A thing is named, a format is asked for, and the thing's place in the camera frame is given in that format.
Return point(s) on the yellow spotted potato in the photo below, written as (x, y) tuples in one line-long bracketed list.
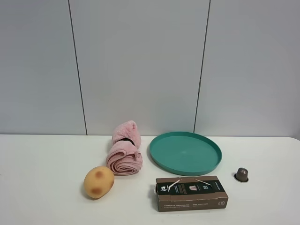
[(98, 182)]

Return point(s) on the rolled pink towel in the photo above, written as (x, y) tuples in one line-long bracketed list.
[(124, 157)]

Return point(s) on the teal round plate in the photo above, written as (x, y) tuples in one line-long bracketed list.
[(185, 153)]

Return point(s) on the brown coffee capsule box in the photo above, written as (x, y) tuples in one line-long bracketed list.
[(190, 193)]

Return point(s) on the brown coffee capsule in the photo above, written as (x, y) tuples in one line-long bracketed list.
[(241, 175)]

